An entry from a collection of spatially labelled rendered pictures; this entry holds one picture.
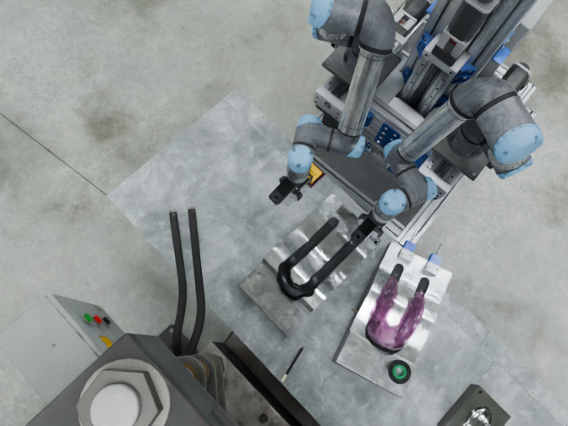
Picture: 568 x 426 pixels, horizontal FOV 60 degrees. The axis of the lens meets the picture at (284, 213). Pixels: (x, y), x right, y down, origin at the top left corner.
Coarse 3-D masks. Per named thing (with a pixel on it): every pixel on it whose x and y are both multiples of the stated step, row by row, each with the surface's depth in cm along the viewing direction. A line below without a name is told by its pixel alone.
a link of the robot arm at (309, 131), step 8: (304, 120) 153; (312, 120) 153; (320, 120) 155; (296, 128) 156; (304, 128) 152; (312, 128) 152; (320, 128) 153; (328, 128) 153; (296, 136) 153; (304, 136) 152; (312, 136) 152; (320, 136) 152; (328, 136) 152; (304, 144) 151; (312, 144) 152; (320, 144) 153
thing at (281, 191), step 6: (282, 186) 166; (288, 186) 165; (294, 186) 165; (276, 192) 167; (282, 192) 166; (288, 192) 165; (270, 198) 168; (276, 198) 166; (282, 198) 166; (276, 204) 167
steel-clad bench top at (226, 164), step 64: (192, 128) 203; (256, 128) 204; (128, 192) 194; (192, 192) 195; (256, 192) 197; (320, 192) 198; (256, 256) 190; (256, 320) 183; (320, 320) 185; (448, 320) 187; (320, 384) 179; (448, 384) 181; (512, 384) 182
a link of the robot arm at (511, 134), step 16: (512, 96) 120; (480, 112) 123; (496, 112) 120; (512, 112) 119; (528, 112) 120; (480, 128) 126; (496, 128) 120; (512, 128) 118; (528, 128) 118; (496, 144) 121; (512, 144) 118; (528, 144) 118; (496, 160) 155; (512, 160) 125; (528, 160) 156
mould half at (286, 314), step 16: (320, 208) 187; (336, 208) 187; (304, 224) 186; (320, 224) 186; (352, 224) 186; (288, 240) 181; (304, 240) 184; (336, 240) 184; (368, 240) 184; (272, 256) 177; (288, 256) 177; (320, 256) 182; (352, 256) 183; (256, 272) 182; (272, 272) 181; (304, 272) 176; (336, 272) 181; (256, 288) 181; (272, 288) 181; (320, 288) 175; (256, 304) 183; (272, 304) 179; (288, 304) 180; (304, 304) 178; (272, 320) 179; (288, 320) 178
